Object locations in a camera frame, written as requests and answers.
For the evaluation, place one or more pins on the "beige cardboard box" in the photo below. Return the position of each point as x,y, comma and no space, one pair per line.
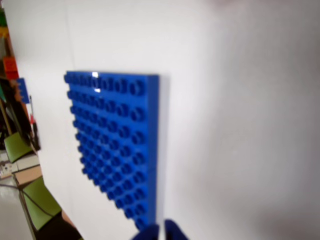
27,176

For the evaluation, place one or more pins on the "orange brick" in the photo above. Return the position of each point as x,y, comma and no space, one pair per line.
11,67

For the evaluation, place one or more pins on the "green storage box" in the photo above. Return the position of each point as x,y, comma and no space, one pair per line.
2,16

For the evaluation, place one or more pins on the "blue studded block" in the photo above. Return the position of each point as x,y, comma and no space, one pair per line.
22,90

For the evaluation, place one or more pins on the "blue 8x8 studded plate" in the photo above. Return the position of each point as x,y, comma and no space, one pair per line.
112,137

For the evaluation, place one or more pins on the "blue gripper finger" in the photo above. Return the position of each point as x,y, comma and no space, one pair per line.
150,233
175,232

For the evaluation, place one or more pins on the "yellow storage box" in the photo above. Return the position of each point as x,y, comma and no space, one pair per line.
3,32

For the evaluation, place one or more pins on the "black tool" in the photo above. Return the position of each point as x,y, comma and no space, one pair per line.
37,137

